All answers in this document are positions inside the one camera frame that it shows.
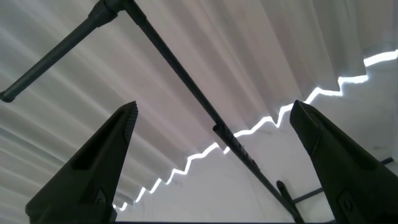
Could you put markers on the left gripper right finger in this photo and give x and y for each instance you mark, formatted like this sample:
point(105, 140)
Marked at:
point(345, 174)

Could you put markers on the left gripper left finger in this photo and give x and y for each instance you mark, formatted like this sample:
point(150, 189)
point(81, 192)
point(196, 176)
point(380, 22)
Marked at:
point(87, 177)

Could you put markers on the black clothes rack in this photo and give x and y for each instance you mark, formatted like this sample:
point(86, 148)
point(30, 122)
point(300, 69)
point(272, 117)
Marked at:
point(174, 64)

